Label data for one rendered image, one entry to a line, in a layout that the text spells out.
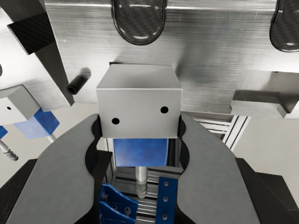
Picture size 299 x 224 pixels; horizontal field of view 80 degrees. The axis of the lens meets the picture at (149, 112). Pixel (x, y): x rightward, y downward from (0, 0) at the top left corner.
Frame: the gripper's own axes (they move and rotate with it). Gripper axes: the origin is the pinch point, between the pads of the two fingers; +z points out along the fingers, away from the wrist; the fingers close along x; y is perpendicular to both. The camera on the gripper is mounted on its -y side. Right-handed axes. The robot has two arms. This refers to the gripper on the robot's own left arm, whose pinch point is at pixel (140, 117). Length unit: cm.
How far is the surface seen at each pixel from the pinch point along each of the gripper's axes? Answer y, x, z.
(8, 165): 153, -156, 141
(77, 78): -0.9, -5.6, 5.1
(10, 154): 16.5, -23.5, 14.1
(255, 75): -0.9, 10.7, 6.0
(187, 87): -0.3, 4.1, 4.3
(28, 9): -6.0, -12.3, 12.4
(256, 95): 1.3, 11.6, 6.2
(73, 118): 72, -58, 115
